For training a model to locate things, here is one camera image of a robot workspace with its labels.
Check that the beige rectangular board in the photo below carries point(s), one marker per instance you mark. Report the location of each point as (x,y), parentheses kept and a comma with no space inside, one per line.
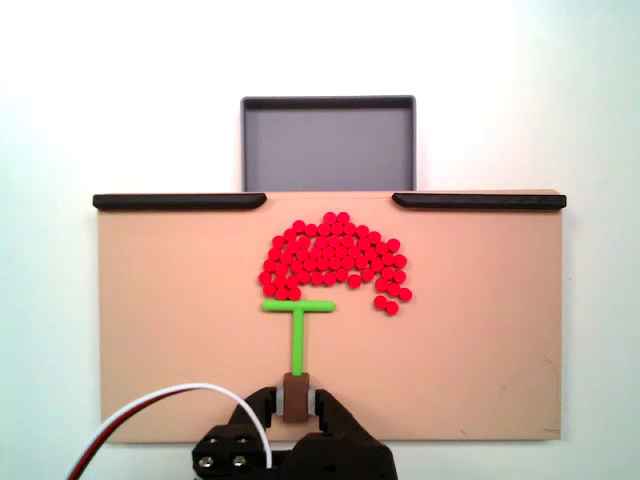
(175,325)

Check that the red round granule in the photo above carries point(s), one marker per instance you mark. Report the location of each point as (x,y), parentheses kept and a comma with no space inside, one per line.
(335,263)
(347,264)
(337,229)
(297,265)
(295,293)
(360,262)
(282,292)
(382,247)
(405,294)
(339,252)
(265,277)
(350,254)
(311,230)
(289,234)
(304,277)
(329,278)
(388,259)
(290,246)
(292,281)
(382,285)
(374,237)
(270,265)
(285,257)
(349,229)
(279,280)
(381,301)
(302,242)
(301,254)
(376,265)
(324,229)
(281,269)
(269,289)
(399,276)
(394,289)
(367,274)
(393,244)
(371,254)
(317,278)
(329,218)
(387,273)
(298,226)
(343,218)
(278,242)
(314,253)
(365,244)
(322,264)
(310,264)
(342,274)
(400,260)
(354,281)
(326,252)
(362,231)
(392,308)
(274,254)

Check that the green T-shaped pusher tool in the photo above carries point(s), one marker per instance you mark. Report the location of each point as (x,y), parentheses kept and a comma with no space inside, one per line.
(298,340)

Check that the grey square container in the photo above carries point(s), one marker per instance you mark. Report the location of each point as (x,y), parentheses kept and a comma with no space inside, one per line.
(325,145)

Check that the black edge bar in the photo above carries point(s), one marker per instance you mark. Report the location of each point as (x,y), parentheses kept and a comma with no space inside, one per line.
(175,202)
(480,201)

